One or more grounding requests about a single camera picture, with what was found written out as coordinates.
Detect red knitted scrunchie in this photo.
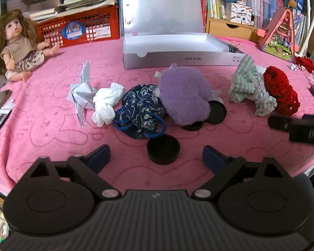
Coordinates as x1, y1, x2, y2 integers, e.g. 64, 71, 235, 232
263, 66, 300, 117

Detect black round puck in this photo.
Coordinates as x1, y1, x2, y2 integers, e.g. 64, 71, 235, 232
206, 100, 227, 125
181, 121, 204, 132
146, 134, 180, 165

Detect green checkered scrunchie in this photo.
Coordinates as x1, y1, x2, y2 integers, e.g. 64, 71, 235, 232
228, 55, 277, 116

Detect black round puck front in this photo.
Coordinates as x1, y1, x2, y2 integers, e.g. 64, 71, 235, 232
146, 134, 180, 165

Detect white tissue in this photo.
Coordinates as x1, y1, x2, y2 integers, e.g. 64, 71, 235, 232
92, 82, 125, 128

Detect white paper crane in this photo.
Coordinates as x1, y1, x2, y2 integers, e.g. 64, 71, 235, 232
66, 61, 97, 129

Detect navy floral scrunchie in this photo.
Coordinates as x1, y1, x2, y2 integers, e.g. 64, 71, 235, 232
113, 84, 167, 139

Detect small crumpled paper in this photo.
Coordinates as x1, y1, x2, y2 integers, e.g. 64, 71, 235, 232
289, 64, 298, 71

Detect pink bunny print blanket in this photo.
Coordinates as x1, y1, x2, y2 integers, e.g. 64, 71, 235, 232
0, 40, 314, 194

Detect pink triangular miniature house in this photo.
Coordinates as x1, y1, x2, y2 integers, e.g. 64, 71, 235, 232
257, 7, 299, 63

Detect black binder clips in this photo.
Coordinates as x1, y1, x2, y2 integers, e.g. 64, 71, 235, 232
228, 40, 242, 53

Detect wooden drawer organizer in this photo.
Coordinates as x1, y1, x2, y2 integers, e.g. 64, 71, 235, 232
206, 18, 259, 42

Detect small white patterned box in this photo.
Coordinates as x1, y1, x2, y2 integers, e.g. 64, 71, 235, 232
225, 3, 252, 26

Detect brown haired baby doll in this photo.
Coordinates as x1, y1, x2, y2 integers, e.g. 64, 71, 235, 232
0, 10, 60, 82

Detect red plastic crate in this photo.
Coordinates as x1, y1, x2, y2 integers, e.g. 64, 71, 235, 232
37, 5, 120, 48

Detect translucent plastic file box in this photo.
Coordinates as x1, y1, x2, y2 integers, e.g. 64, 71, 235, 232
122, 0, 245, 70

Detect blue hair tie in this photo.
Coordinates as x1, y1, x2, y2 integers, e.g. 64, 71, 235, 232
112, 110, 167, 138

